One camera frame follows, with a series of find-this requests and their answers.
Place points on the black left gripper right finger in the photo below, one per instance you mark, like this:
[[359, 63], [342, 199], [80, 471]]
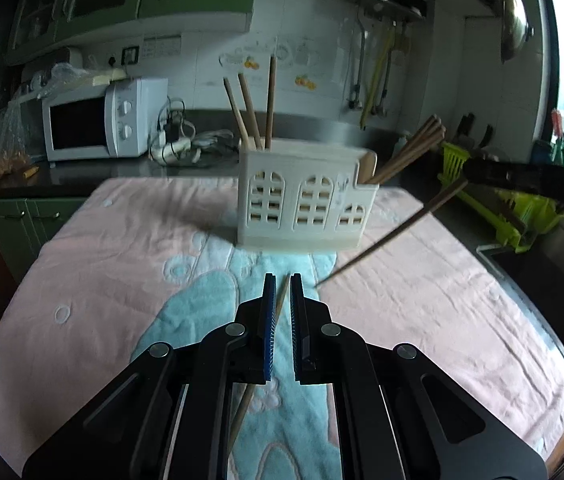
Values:
[[300, 331]]

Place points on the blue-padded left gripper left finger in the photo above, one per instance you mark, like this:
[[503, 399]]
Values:
[[268, 310]]

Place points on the wooden chopstick short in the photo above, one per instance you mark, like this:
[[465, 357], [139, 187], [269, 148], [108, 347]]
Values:
[[247, 328]]

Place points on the wooden chopstick long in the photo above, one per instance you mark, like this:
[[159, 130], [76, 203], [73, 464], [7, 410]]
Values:
[[367, 164], [444, 196]]

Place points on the wooden chopstick group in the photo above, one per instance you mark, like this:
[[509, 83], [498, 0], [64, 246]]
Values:
[[412, 155], [409, 152], [430, 140], [416, 138]]

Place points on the lime green dish rack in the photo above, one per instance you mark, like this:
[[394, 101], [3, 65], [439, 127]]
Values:
[[518, 218]]

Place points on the cream house-shaped utensil holder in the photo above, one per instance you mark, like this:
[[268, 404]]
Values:
[[302, 196]]

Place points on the pink towel with blue whale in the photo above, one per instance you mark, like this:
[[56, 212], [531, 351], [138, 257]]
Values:
[[149, 260]]

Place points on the clear plastic bottle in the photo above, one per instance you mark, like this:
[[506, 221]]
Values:
[[401, 142]]

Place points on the white microwave oven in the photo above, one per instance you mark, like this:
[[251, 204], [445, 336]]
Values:
[[115, 120]]

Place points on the plastic bag with oranges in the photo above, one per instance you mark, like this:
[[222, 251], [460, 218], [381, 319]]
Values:
[[21, 137]]

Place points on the steel pot lid on wall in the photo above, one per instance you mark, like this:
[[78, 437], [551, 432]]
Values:
[[516, 29]]

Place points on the white power strip with cables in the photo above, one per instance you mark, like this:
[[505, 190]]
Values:
[[177, 143]]

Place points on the green kitchen wall cabinet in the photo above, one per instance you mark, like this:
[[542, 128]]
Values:
[[41, 26]]

